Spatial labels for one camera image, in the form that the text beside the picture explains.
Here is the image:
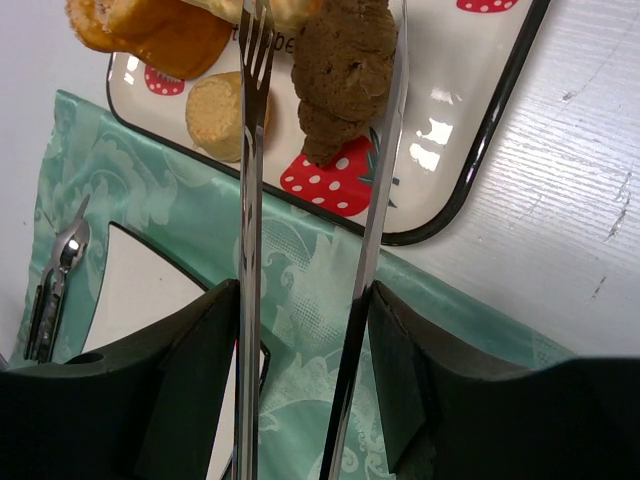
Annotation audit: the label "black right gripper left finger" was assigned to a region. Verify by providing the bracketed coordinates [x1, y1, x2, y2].
[1, 280, 239, 479]

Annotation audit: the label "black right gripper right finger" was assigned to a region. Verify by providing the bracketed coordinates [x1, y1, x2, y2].
[368, 283, 639, 479]

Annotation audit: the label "brown chocolate croissant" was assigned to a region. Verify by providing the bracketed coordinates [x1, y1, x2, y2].
[291, 1, 397, 167]

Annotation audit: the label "silver metal tongs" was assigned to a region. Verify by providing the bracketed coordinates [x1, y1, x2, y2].
[232, 1, 409, 479]

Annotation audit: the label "large orange muffin bread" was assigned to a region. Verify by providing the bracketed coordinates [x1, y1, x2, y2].
[65, 0, 233, 80]

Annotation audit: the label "white square plate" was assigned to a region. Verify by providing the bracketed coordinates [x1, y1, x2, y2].
[79, 221, 271, 480]

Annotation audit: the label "silver fork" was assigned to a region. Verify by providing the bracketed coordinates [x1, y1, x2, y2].
[23, 195, 90, 363]

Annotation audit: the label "green satin placemat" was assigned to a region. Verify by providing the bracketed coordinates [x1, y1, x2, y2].
[29, 91, 570, 479]

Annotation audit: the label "small round yellow bun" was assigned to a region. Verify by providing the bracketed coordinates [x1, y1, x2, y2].
[185, 71, 243, 163]

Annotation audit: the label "strawberry pattern tray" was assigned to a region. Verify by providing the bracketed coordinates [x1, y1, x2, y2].
[106, 1, 548, 246]

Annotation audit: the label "oval sandwich bun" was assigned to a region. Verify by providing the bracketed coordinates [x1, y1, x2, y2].
[183, 0, 321, 33]

